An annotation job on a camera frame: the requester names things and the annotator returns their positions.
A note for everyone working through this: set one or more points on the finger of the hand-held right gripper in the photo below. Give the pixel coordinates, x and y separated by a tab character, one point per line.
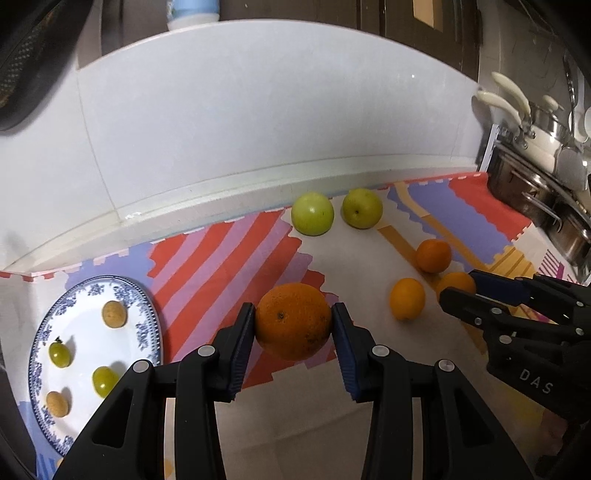
466	307
503	286

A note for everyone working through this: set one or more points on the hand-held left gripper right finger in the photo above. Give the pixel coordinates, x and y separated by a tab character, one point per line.
347	355

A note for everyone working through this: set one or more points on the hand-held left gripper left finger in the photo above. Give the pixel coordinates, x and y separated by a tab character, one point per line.
238	350

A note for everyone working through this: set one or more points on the small orange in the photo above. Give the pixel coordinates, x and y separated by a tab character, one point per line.
455	281
407	298
434	255

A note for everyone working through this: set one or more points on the large orange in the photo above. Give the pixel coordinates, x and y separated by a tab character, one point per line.
293	321

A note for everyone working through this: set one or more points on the blue-rimmed white plate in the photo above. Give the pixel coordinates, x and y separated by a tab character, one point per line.
83	341

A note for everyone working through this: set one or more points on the colourful printed cloth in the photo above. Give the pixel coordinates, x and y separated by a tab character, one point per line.
277	258

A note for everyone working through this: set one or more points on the stainless steel pot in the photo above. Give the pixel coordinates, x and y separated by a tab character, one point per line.
531	189

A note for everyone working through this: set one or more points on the metal spatula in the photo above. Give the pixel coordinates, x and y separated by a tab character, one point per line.
572	166

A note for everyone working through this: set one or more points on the green apple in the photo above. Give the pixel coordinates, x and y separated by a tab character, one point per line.
312	214
362	208

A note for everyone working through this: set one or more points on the blue and white pump bottle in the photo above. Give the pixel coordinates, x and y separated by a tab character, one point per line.
194	11

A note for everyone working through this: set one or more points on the black frying pan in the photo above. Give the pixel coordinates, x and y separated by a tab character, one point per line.
32	60

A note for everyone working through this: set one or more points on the white wall socket panel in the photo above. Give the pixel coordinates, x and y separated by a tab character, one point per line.
488	147

